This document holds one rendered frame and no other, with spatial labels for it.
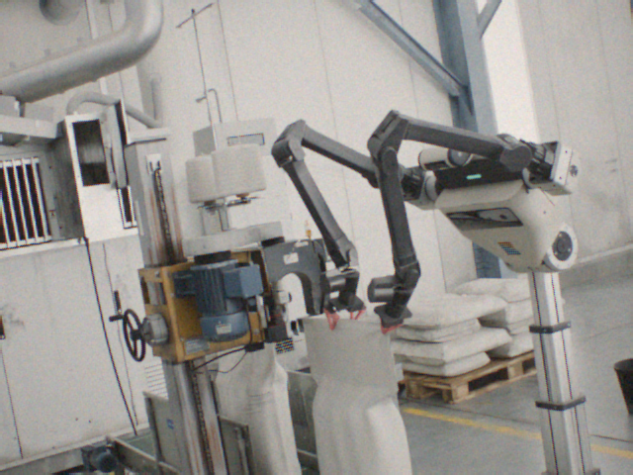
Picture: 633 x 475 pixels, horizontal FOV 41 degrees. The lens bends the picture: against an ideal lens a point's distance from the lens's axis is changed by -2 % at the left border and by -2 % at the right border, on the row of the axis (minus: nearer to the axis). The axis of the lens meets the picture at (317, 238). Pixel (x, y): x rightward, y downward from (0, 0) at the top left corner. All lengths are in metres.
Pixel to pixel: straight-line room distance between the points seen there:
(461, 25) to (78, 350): 5.06
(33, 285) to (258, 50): 3.31
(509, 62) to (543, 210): 7.02
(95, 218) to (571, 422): 3.10
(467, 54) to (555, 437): 6.15
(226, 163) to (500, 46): 7.02
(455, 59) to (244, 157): 6.34
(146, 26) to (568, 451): 3.58
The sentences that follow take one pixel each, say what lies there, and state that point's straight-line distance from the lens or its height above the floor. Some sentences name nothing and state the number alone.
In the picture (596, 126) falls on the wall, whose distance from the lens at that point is 10.47.
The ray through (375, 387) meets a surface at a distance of 2.65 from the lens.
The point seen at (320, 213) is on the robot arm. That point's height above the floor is 1.43.
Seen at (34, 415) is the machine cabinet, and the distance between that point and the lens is 5.52.
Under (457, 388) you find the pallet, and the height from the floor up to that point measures 0.10.
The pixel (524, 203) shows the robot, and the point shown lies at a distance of 2.55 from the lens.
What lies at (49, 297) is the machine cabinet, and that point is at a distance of 5.48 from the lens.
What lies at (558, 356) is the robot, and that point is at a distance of 2.85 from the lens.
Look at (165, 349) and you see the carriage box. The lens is 2.91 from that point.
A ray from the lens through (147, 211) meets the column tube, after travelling 2.84.
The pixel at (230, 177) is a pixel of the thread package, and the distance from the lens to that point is 2.71.
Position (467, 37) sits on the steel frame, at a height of 2.78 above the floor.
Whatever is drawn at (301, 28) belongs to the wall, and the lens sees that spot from 8.01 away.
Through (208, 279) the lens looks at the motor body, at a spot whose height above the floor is 1.29.
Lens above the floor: 1.49
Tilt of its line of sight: 3 degrees down
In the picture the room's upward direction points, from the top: 10 degrees counter-clockwise
